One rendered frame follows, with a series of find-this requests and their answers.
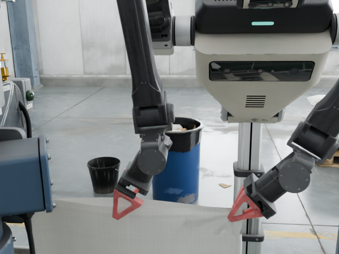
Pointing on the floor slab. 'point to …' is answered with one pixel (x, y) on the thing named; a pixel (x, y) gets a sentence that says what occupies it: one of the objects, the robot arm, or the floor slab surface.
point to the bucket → (104, 174)
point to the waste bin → (180, 165)
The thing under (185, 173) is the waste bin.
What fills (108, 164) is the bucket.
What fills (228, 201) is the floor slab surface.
